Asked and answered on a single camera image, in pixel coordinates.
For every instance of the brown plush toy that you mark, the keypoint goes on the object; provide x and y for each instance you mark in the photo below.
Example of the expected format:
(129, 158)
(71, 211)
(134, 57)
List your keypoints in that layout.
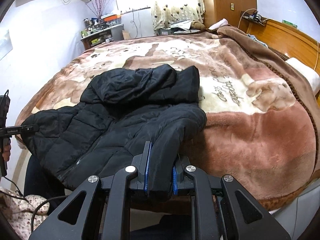
(197, 25)

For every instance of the wooden headboard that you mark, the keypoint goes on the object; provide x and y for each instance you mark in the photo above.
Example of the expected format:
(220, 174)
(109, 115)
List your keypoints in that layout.
(288, 41)

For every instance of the black puffer jacket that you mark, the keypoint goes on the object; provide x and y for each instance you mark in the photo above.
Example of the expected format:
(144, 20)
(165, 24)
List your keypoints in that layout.
(118, 112)

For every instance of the power strip with cables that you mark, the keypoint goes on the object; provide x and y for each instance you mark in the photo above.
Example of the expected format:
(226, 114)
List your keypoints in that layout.
(252, 15)

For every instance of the heart patterned curtain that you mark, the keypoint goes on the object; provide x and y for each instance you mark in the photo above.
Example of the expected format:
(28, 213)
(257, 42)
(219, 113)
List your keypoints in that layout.
(167, 12)

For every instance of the pink flower branches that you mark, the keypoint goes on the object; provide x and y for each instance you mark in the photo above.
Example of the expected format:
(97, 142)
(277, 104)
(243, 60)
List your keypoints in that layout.
(100, 7)

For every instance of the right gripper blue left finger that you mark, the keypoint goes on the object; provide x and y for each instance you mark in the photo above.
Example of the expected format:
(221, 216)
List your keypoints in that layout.
(100, 207)

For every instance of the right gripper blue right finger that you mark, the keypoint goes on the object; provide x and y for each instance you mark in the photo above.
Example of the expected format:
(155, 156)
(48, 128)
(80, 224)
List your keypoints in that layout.
(221, 208)

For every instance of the wooden wardrobe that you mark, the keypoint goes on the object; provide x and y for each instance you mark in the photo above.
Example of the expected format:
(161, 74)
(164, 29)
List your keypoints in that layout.
(231, 10)

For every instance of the white pillow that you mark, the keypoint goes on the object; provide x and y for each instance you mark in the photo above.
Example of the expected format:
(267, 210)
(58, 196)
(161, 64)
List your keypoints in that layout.
(311, 76)

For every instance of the brown patterned fleece blanket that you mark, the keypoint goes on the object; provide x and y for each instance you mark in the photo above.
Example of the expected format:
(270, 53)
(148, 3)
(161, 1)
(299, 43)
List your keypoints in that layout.
(262, 116)

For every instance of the orange box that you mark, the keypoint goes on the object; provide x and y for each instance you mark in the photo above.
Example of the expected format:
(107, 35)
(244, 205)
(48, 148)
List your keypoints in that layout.
(110, 18)

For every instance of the person left hand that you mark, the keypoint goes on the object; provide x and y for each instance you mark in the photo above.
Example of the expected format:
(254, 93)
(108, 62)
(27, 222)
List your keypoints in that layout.
(6, 149)

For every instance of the cluttered side desk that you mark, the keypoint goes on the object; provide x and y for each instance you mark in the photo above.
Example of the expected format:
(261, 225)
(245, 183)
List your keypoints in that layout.
(113, 33)

